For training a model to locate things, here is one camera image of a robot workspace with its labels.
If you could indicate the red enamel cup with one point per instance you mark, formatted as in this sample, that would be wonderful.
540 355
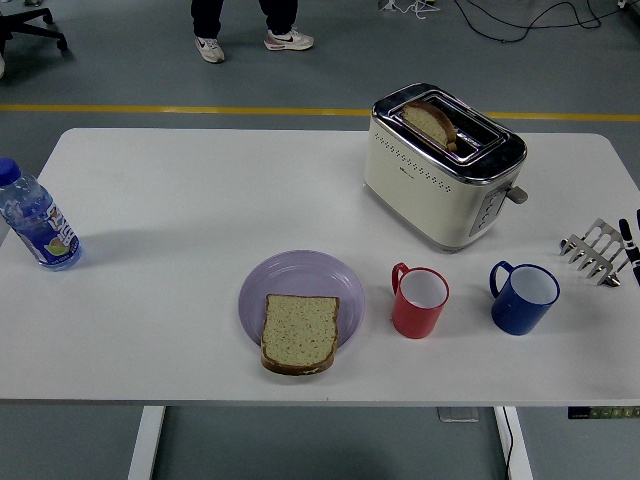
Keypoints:
415 320

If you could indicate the black office chair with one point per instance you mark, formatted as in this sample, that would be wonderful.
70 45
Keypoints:
25 25

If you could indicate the rounded bread slice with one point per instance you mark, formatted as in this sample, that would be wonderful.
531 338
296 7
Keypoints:
430 122

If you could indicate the black table control panel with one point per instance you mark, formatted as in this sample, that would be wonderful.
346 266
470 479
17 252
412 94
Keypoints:
600 413

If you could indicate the blue enamel cup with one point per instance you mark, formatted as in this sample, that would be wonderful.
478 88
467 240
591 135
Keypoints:
515 315

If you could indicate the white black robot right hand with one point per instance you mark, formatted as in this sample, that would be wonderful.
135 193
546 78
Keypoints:
634 255

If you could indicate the grey box under table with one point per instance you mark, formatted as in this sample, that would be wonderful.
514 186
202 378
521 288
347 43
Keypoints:
457 415

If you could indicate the cream chrome toaster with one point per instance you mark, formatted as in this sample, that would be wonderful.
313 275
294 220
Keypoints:
425 200

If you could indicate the person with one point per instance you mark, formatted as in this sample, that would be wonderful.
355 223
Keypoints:
207 20

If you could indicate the silver metal toast rack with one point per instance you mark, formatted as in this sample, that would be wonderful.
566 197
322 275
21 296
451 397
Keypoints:
595 247

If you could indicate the purple round plate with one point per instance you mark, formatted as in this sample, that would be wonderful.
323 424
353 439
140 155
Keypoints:
300 272

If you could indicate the square bread slice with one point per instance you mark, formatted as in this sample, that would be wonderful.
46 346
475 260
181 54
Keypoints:
300 332

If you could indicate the blue-capped plastic drink bottle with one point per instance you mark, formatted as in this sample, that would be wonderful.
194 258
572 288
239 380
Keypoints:
40 220

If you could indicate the white table leg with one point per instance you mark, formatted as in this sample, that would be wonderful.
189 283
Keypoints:
520 445
146 445

